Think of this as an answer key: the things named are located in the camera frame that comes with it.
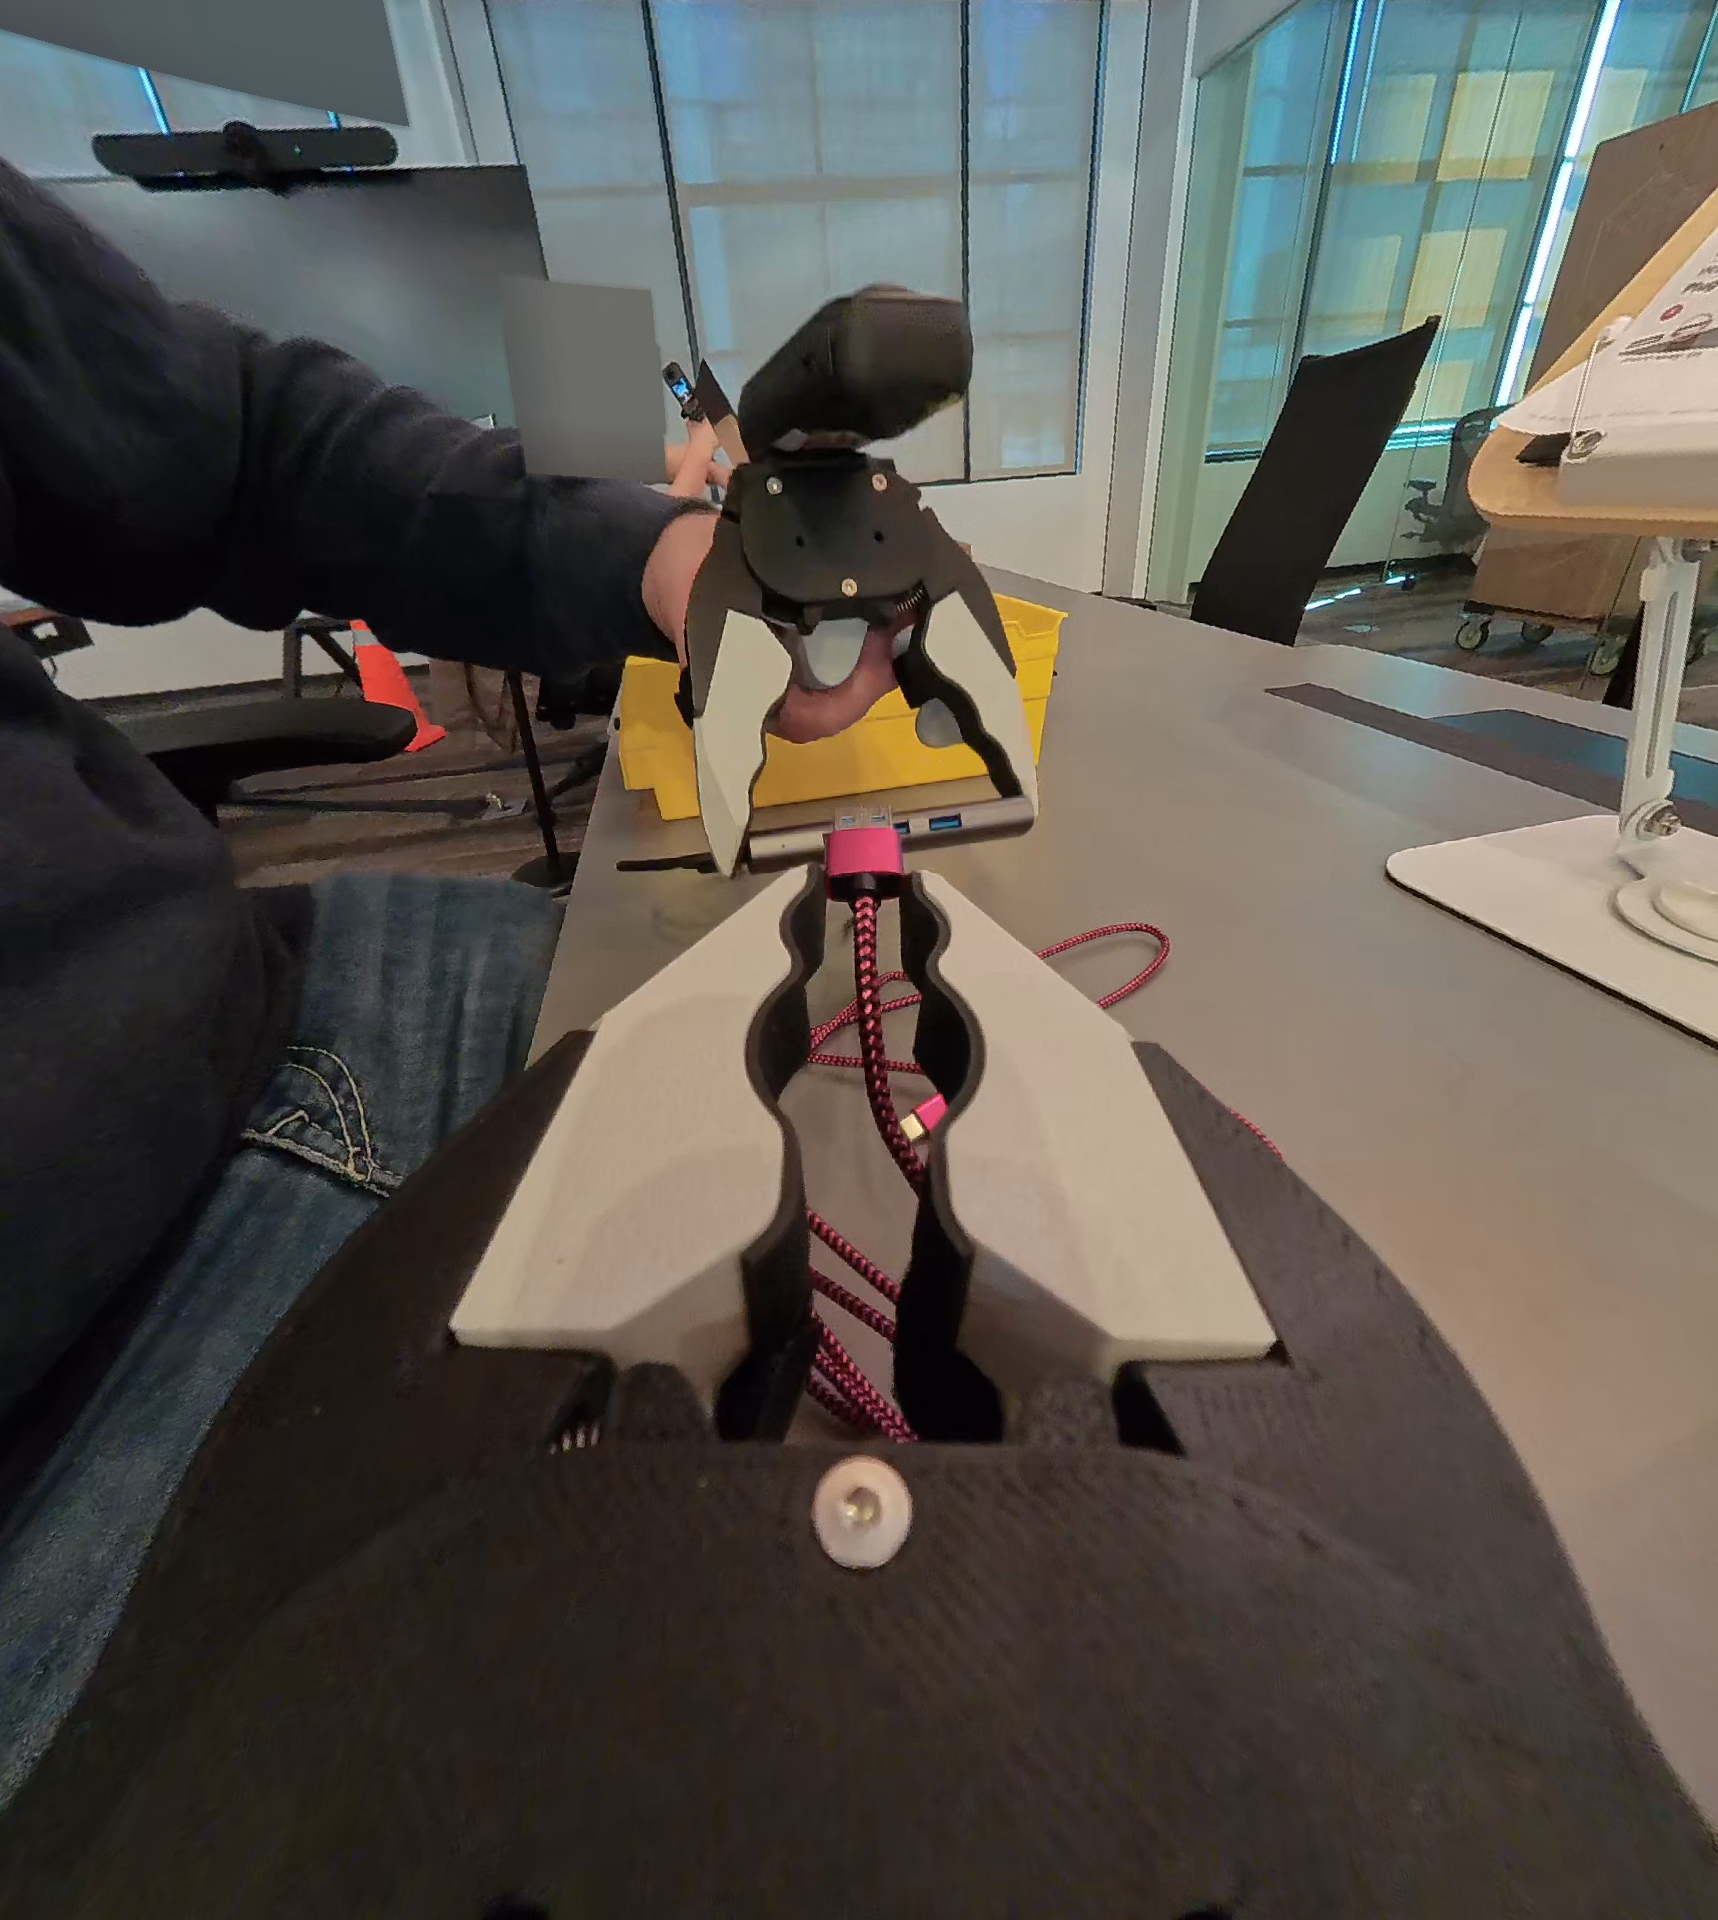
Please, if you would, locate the pink braided usb cable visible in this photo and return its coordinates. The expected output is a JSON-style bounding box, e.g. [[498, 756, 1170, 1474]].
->
[[799, 808, 1175, 1444]]

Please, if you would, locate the wooden board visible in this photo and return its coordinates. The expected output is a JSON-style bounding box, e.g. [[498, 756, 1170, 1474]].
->
[[1472, 81, 1718, 539]]

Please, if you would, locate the wheeled dolly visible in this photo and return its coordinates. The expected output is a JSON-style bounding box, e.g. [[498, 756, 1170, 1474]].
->
[[1459, 596, 1639, 681]]

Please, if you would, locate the white document stand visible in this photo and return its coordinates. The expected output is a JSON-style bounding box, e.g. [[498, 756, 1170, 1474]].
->
[[1388, 381, 1718, 1096]]

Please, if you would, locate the black office chair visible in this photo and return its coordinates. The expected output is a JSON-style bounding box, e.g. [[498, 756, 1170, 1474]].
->
[[141, 697, 530, 827], [1191, 316, 1443, 650]]

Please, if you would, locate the black display screen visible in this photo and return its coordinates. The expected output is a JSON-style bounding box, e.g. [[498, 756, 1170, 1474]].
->
[[43, 162, 552, 434]]

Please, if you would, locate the yellow bin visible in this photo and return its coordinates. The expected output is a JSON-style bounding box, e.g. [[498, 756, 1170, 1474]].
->
[[615, 593, 1072, 822]]

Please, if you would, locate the grey usb hub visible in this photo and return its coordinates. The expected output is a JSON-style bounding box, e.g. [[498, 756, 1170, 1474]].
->
[[744, 790, 1042, 876]]

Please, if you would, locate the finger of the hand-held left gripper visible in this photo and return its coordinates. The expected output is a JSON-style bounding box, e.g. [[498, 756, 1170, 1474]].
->
[[897, 577, 1046, 827], [686, 605, 804, 882]]

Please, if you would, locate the grey mesh office chair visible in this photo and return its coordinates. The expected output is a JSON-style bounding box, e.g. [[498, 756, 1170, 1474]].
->
[[1401, 403, 1515, 549]]

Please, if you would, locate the black video bar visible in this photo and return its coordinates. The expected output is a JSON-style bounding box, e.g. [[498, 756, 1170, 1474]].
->
[[96, 122, 401, 189]]

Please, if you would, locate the black floor stand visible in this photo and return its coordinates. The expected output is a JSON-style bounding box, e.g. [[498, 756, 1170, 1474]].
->
[[505, 659, 584, 888]]

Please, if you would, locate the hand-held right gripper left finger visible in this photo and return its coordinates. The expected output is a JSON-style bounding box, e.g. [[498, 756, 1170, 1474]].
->
[[449, 864, 823, 1442]]

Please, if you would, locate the black table cover plate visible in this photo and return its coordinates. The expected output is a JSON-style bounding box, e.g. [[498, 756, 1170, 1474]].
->
[[1428, 710, 1718, 869]]

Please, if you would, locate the person's leg in jeans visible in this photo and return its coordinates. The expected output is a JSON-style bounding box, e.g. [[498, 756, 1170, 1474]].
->
[[0, 873, 562, 1877]]

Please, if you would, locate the person's left forearm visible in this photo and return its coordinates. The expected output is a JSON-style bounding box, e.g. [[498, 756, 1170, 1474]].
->
[[169, 300, 718, 675]]

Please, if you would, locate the person's left hand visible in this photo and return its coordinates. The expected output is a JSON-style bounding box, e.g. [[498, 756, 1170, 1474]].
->
[[643, 511, 906, 748]]

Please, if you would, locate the orange traffic cone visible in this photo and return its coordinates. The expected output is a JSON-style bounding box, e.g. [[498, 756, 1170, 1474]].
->
[[349, 617, 449, 756]]

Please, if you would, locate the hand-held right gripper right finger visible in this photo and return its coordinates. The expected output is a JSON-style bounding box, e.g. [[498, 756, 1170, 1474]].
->
[[891, 873, 1281, 1442]]

